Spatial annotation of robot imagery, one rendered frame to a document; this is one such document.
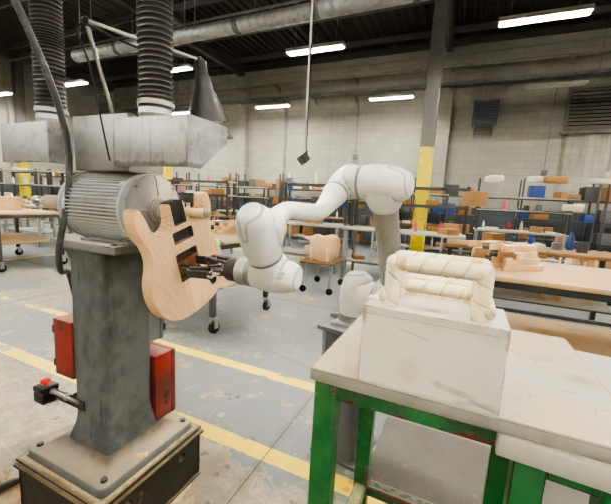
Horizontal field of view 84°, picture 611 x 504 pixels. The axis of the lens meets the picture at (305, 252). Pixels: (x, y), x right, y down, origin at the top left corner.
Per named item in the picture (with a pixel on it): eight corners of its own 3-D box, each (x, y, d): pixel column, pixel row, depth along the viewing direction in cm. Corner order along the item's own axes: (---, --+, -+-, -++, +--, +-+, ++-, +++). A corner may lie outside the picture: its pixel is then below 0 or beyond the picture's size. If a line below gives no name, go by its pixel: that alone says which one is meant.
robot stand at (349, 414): (332, 423, 204) (340, 311, 194) (376, 442, 190) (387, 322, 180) (309, 450, 181) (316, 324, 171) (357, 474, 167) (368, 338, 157)
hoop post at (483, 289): (470, 322, 64) (476, 273, 62) (469, 317, 67) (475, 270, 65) (489, 325, 63) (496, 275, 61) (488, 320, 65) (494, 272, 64)
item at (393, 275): (381, 306, 71) (385, 261, 69) (384, 302, 74) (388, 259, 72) (396, 308, 70) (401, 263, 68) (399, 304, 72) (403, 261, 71)
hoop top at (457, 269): (384, 269, 70) (385, 254, 69) (387, 267, 73) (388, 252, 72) (495, 284, 61) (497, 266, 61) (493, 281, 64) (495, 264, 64)
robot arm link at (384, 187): (381, 300, 178) (424, 308, 166) (370, 321, 167) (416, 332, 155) (365, 157, 136) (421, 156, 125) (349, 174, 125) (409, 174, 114)
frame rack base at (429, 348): (356, 381, 74) (362, 305, 71) (372, 354, 87) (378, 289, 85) (500, 420, 63) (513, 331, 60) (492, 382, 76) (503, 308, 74)
